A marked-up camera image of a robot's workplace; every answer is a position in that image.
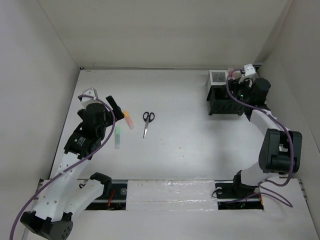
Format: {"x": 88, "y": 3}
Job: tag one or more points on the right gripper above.
{"x": 235, "y": 84}

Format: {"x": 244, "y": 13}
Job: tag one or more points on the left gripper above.
{"x": 118, "y": 114}

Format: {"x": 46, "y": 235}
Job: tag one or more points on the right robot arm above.
{"x": 280, "y": 153}

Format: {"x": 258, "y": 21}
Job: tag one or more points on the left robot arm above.
{"x": 52, "y": 218}

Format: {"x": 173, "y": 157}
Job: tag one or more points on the orange highlighter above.
{"x": 128, "y": 120}

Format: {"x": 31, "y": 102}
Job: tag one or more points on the green highlighter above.
{"x": 117, "y": 137}

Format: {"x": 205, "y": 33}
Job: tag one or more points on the black organizer box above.
{"x": 219, "y": 102}

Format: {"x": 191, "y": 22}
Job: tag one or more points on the white organizer box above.
{"x": 216, "y": 78}

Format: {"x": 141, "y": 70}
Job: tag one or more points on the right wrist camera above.
{"x": 248, "y": 72}

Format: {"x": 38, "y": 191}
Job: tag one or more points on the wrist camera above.
{"x": 248, "y": 72}
{"x": 88, "y": 97}

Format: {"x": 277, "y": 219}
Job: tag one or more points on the aluminium rail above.
{"x": 256, "y": 67}

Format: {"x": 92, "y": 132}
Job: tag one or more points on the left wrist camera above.
{"x": 88, "y": 97}

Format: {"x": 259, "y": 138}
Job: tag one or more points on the black handled scissors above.
{"x": 147, "y": 117}

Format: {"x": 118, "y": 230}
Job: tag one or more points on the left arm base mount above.
{"x": 114, "y": 196}

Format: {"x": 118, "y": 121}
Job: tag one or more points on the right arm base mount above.
{"x": 231, "y": 197}

